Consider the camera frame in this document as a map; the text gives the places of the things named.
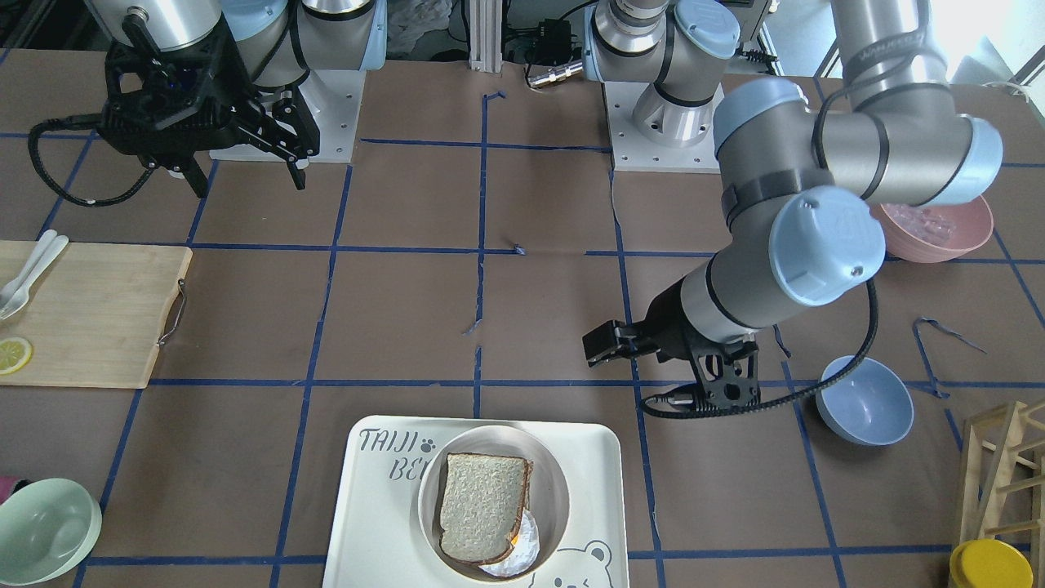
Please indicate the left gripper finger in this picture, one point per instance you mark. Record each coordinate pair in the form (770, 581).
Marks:
(604, 343)

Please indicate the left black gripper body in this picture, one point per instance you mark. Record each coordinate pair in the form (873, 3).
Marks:
(671, 324)

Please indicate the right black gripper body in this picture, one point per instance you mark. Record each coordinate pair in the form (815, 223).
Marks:
(219, 91)

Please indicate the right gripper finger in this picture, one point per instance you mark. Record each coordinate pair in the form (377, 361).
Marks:
(296, 168)
(196, 178)

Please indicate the white round plate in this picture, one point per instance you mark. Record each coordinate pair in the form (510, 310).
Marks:
(548, 498)

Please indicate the white bread slice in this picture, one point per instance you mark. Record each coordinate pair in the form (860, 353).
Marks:
(483, 500)

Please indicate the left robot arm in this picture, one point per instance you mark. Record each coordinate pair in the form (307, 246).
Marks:
(798, 184)

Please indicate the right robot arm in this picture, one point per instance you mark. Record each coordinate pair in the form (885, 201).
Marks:
(273, 37)

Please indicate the blue bowl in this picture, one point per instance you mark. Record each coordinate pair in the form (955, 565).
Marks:
(871, 406)

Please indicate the wooden cutting board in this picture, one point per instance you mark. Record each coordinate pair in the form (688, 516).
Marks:
(95, 317)

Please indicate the fried egg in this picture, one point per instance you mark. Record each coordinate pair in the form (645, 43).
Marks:
(524, 553)

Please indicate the white plastic cutlery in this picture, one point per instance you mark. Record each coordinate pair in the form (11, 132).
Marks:
(15, 294)

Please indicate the pink bowl with ice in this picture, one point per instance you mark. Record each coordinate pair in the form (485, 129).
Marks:
(934, 234)

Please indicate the lemon slice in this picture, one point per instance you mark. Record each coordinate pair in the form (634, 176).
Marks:
(16, 353)

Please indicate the white bear tray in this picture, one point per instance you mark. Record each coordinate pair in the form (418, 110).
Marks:
(376, 540)

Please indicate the wooden cup rack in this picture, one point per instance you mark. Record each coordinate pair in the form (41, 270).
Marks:
(1002, 455)

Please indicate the yellow cup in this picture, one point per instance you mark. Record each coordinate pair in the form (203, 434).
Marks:
(988, 562)

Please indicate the pink cloth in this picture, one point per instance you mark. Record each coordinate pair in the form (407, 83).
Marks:
(11, 484)

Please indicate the green bowl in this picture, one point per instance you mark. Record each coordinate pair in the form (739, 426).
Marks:
(47, 528)

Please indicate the aluminium frame post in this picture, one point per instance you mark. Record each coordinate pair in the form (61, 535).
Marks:
(485, 23)

